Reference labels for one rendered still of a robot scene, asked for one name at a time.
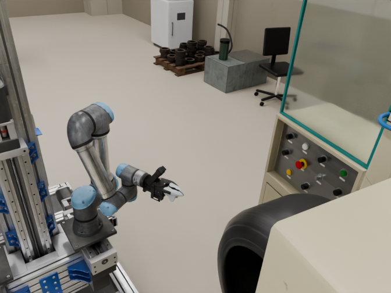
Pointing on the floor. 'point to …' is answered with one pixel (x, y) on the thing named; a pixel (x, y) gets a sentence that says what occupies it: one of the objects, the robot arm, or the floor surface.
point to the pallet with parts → (185, 57)
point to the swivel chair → (277, 49)
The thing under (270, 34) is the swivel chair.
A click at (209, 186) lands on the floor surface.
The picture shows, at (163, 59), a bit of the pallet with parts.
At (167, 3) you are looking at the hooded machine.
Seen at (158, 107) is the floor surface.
